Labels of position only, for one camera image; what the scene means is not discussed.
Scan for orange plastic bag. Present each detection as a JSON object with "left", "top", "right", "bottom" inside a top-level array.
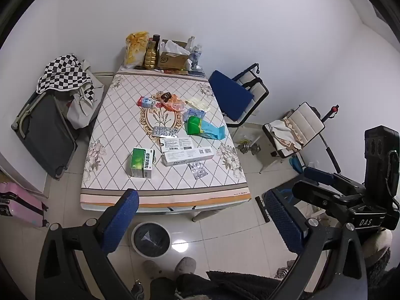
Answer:
[{"left": 162, "top": 94, "right": 186, "bottom": 112}]

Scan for flat white box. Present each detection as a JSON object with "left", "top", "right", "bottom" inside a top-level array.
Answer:
[{"left": 160, "top": 137, "right": 193, "bottom": 152}]

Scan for pale yellow packet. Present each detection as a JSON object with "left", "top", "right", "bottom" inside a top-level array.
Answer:
[{"left": 185, "top": 97, "right": 211, "bottom": 112}]

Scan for chair with white cushion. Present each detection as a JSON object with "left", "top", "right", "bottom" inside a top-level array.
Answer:
[{"left": 262, "top": 102, "right": 341, "bottom": 173}]

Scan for yellow snack bag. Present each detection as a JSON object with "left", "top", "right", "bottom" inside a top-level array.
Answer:
[{"left": 125, "top": 31, "right": 149, "bottom": 69}]

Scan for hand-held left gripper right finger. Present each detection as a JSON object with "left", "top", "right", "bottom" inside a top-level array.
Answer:
[{"left": 262, "top": 190, "right": 366, "bottom": 300}]

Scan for green medicine box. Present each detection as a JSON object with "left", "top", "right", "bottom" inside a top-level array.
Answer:
[{"left": 127, "top": 148, "right": 156, "bottom": 179}]

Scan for cardboard box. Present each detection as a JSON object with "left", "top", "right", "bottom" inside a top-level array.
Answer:
[{"left": 157, "top": 39, "right": 191, "bottom": 71}]

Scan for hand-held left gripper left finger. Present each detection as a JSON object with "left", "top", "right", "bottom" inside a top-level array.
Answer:
[{"left": 36, "top": 188, "right": 140, "bottom": 300}]

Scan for metal dumbbell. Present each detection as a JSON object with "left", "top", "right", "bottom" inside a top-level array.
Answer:
[{"left": 238, "top": 142, "right": 262, "bottom": 155}]

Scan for cooking oil bottle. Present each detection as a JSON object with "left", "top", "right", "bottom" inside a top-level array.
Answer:
[{"left": 143, "top": 34, "right": 161, "bottom": 70}]

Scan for white tote bag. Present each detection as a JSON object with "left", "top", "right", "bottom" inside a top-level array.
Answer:
[{"left": 67, "top": 59, "right": 106, "bottom": 129}]

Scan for round white waste bin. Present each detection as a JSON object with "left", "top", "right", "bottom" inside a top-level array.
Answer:
[{"left": 131, "top": 222, "right": 171, "bottom": 256}]

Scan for grey slipper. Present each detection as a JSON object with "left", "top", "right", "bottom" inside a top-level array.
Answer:
[
  {"left": 174, "top": 257, "right": 197, "bottom": 277},
  {"left": 143, "top": 260, "right": 163, "bottom": 279}
]

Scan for blue white tissue packet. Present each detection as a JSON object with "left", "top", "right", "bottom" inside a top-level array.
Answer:
[{"left": 183, "top": 107, "right": 206, "bottom": 122}]

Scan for clear water bottle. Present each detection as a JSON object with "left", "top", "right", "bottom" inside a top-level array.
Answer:
[{"left": 187, "top": 36, "right": 203, "bottom": 68}]

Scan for checkered cloth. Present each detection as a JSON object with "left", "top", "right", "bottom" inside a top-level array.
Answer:
[{"left": 36, "top": 54, "right": 96, "bottom": 101}]

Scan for table with printed tablecloth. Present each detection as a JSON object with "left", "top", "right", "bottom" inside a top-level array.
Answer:
[{"left": 79, "top": 68, "right": 252, "bottom": 217}]

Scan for dark fuzzy cloth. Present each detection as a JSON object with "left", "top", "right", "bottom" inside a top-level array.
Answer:
[{"left": 206, "top": 270, "right": 280, "bottom": 300}]

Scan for silver blister pack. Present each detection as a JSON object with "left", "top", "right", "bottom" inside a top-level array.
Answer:
[
  {"left": 189, "top": 161, "right": 209, "bottom": 181},
  {"left": 152, "top": 126, "right": 179, "bottom": 139}
]

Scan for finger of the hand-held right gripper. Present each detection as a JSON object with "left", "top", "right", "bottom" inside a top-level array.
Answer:
[
  {"left": 292, "top": 179, "right": 365, "bottom": 216},
  {"left": 304, "top": 167, "right": 366, "bottom": 194}
]

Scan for person's legs dark trousers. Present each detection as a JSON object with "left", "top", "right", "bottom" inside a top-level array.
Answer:
[{"left": 150, "top": 273, "right": 208, "bottom": 300}]

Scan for long white box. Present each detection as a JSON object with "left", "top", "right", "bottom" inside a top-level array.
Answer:
[{"left": 161, "top": 148, "right": 215, "bottom": 167}]

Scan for green packet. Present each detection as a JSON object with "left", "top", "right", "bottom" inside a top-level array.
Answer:
[{"left": 183, "top": 116, "right": 204, "bottom": 136}]

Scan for pink suitcase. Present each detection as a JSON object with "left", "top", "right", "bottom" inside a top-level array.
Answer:
[{"left": 0, "top": 182, "right": 48, "bottom": 227}]

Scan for milk carton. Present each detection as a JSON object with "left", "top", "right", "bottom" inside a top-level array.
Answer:
[{"left": 137, "top": 96, "right": 157, "bottom": 109}]

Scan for chair with blue cushion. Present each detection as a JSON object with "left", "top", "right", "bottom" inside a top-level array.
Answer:
[{"left": 208, "top": 64, "right": 270, "bottom": 127}]

